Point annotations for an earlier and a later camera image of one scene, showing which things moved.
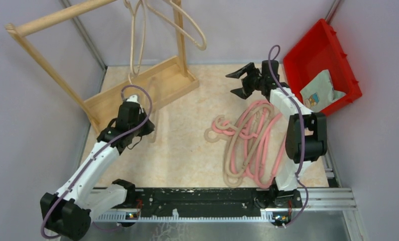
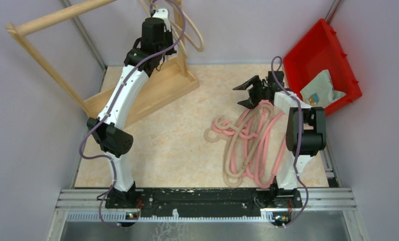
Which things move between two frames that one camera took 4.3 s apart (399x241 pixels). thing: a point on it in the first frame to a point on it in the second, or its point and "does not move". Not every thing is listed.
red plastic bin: [321, 51] does not move
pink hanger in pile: [255, 150] does not move
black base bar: [215, 202] does not move
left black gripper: [148, 128] to [169, 34]
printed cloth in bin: [319, 92] does not move
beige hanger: [155, 88] to [143, 2]
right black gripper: [244, 92] to [252, 102]
